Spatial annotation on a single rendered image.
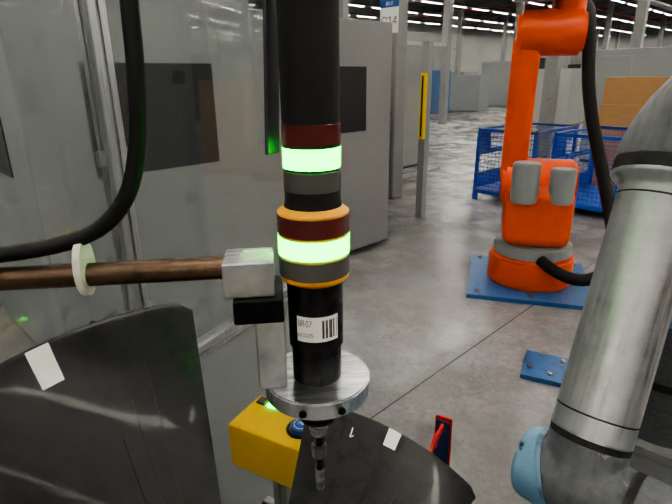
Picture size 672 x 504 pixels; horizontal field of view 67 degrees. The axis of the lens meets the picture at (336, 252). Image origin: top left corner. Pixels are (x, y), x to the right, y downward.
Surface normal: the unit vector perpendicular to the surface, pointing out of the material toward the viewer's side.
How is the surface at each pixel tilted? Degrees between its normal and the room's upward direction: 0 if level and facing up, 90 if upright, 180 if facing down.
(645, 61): 90
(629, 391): 72
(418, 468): 19
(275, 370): 90
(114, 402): 52
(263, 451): 90
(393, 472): 15
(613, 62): 90
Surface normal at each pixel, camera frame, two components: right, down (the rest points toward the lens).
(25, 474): 0.21, -0.19
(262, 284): 0.12, 0.33
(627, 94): -0.70, 0.25
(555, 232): -0.30, 0.32
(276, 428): -0.01, -0.94
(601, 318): -0.81, -0.22
